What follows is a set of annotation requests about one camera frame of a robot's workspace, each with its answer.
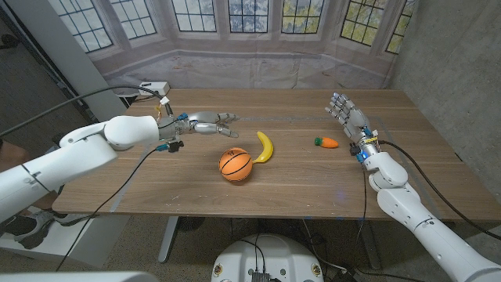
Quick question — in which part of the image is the white floor cable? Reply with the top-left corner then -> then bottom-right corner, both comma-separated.
301,219 -> 348,273

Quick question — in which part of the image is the orange toy carrot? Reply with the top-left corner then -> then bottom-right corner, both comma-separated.
314,136 -> 340,149

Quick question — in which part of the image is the printed window backdrop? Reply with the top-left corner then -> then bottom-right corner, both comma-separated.
46,0 -> 420,96

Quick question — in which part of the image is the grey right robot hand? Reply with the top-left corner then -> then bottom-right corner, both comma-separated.
325,92 -> 380,156

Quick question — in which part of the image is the white power strip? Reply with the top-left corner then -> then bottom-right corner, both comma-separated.
139,81 -> 171,97

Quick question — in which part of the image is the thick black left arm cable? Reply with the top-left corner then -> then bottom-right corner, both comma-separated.
0,85 -> 173,138

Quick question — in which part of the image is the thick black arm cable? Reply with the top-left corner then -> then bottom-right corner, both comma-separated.
0,85 -> 173,138
378,139 -> 501,240

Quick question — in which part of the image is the white low platform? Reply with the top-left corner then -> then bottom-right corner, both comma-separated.
0,213 -> 132,269

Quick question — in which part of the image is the orange toy basketball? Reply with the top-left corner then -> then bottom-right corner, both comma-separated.
218,146 -> 254,183

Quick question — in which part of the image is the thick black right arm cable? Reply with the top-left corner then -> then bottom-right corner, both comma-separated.
378,139 -> 501,240

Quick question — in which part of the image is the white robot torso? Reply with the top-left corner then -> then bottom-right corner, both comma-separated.
211,233 -> 325,282

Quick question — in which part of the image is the thin black left wrist cable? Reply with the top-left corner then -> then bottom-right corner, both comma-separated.
56,146 -> 170,272

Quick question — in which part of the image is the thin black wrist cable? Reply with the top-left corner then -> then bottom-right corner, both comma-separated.
56,146 -> 170,272
354,168 -> 369,271

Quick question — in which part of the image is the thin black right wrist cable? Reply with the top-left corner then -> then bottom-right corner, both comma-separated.
354,168 -> 369,271

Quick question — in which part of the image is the black ribbed round object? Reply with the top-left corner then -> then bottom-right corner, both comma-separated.
178,216 -> 205,233

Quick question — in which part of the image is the black and grey shoe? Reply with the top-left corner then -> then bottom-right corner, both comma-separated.
0,209 -> 79,250

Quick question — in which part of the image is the person's bare leg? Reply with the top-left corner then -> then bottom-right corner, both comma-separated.
0,139 -> 56,212

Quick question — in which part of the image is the yellow toy banana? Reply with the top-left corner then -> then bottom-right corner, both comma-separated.
252,131 -> 275,165

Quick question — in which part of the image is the grey table leg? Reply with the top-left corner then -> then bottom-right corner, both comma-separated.
358,220 -> 381,270
157,216 -> 180,264

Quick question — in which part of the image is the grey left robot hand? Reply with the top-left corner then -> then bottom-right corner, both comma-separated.
171,110 -> 240,140

